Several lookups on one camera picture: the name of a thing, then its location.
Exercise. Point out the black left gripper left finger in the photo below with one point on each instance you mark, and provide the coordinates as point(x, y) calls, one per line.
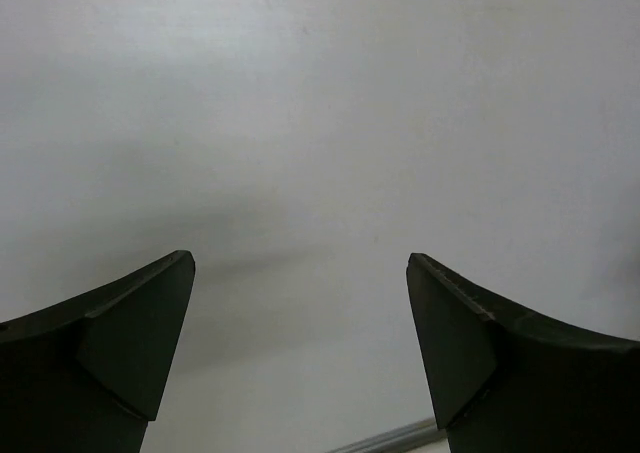
point(88, 374)

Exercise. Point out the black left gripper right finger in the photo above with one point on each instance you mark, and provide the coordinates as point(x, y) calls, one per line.
point(505, 378)

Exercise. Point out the aluminium table edge rail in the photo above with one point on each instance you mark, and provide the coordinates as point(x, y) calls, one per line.
point(402, 439)

